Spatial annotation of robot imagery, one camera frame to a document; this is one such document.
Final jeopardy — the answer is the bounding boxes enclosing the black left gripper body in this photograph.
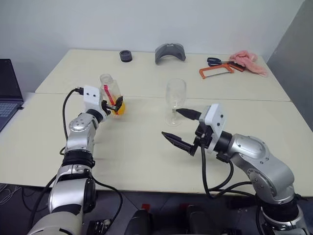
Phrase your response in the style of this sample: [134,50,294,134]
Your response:
[101,99,111,116]

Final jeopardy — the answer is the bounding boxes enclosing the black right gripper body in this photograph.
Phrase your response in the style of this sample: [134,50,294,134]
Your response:
[195,121,213,149]

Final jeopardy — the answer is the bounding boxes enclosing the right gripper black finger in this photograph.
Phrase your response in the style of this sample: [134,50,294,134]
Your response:
[176,108,202,120]
[161,132,198,157]

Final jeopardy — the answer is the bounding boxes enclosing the clear bottle with red tape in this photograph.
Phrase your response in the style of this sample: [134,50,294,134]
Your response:
[99,73,128,119]

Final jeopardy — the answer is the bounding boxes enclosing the clear wine glass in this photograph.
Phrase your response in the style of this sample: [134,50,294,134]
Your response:
[165,78,187,127]

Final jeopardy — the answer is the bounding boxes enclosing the black round lid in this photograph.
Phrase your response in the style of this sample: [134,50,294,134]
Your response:
[119,49,133,63]

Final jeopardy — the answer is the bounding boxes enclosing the orange hacksaw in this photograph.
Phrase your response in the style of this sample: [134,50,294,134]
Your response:
[199,61,246,80]

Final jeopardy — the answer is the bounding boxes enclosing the pink cloth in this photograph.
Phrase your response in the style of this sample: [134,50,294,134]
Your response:
[229,50,269,79]

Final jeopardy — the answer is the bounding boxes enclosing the dark rounded shape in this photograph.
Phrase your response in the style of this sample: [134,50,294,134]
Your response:
[126,209,154,235]
[185,205,212,235]

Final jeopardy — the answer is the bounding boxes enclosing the dark laptop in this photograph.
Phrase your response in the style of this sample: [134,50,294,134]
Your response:
[0,58,24,133]

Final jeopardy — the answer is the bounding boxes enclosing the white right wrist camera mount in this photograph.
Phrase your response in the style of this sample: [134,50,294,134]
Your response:
[199,103,227,154]

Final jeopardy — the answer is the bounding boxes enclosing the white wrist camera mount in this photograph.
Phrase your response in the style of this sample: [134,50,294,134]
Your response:
[199,103,227,154]
[82,85,103,116]

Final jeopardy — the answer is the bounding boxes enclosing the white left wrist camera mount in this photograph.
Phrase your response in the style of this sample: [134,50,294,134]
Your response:
[82,85,103,116]

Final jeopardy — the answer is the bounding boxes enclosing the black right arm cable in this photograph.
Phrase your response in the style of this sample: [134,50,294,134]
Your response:
[201,145,257,199]

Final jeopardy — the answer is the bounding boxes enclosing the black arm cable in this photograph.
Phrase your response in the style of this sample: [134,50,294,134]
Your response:
[59,87,123,228]
[201,145,257,199]

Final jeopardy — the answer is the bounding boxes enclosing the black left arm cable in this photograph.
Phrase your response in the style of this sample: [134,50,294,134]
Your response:
[59,87,123,228]

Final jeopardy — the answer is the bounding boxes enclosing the black floor cable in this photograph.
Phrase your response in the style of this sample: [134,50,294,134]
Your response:
[22,176,54,222]

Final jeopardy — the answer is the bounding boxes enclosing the white thin wires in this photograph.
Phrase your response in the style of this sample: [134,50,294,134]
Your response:
[0,182,23,204]

